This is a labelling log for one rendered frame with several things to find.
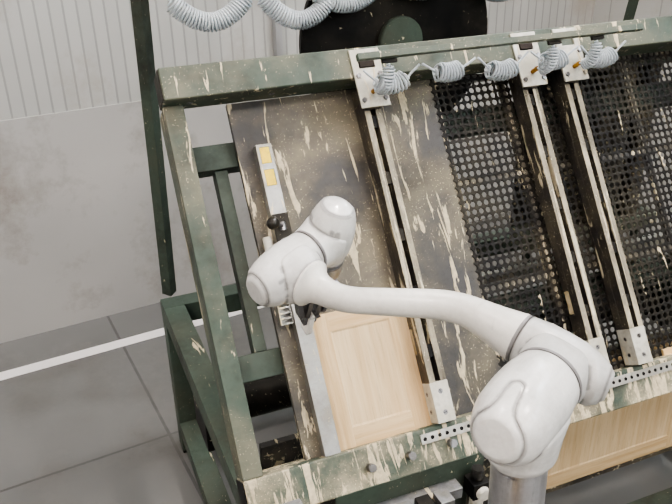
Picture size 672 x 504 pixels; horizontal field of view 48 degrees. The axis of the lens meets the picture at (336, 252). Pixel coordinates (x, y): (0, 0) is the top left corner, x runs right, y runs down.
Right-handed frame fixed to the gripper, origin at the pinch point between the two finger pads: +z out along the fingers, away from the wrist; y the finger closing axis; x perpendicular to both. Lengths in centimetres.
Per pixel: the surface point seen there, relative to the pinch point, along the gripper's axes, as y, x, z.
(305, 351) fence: -10.0, -10.4, 32.8
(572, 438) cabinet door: -115, 31, 91
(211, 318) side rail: 13.7, -26.1, 24.7
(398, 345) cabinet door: -40, -3, 36
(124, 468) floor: 30, -68, 185
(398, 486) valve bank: -25, 30, 57
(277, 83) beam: -25, -73, -16
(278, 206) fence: -16, -47, 9
